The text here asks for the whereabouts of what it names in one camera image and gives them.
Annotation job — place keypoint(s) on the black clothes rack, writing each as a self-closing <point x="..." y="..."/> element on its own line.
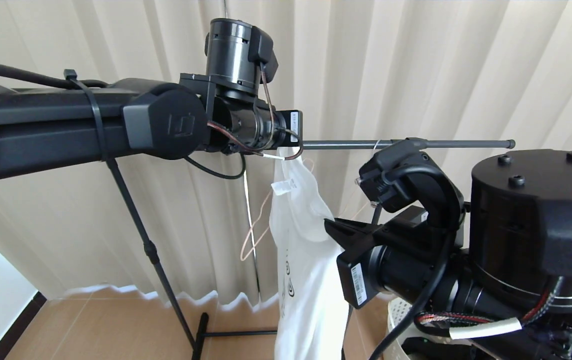
<point x="136" y="220"/>

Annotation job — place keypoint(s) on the pink clothes hanger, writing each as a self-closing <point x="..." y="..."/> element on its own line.
<point x="255" y="222"/>
<point x="376" y="145"/>

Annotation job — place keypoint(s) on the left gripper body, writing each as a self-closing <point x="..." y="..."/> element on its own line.
<point x="251" y="125"/>

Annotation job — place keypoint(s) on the white printed T-shirt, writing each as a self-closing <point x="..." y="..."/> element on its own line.
<point x="306" y="280"/>

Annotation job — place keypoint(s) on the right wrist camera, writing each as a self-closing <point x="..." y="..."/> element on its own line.
<point x="391" y="185"/>

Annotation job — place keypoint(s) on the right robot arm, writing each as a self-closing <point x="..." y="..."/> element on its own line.
<point x="531" y="225"/>

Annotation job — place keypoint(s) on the white laundry basket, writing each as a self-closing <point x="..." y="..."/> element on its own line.
<point x="398" y="325"/>

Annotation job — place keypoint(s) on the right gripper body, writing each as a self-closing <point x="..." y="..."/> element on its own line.
<point x="406" y="265"/>

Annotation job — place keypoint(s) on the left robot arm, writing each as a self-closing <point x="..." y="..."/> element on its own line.
<point x="56" y="130"/>

